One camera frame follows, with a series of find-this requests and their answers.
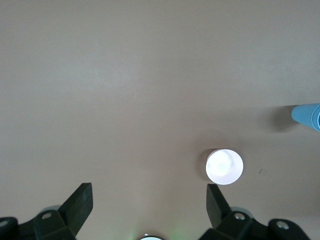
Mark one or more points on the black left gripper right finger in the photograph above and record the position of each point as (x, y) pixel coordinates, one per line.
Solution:
(232, 225)

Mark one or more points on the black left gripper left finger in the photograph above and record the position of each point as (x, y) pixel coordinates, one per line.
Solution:
(60, 225)

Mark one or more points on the blue plastic cup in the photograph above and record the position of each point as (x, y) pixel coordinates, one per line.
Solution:
(318, 117)
(302, 116)

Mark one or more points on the pink bowl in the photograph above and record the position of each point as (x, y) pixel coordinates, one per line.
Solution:
(223, 166)

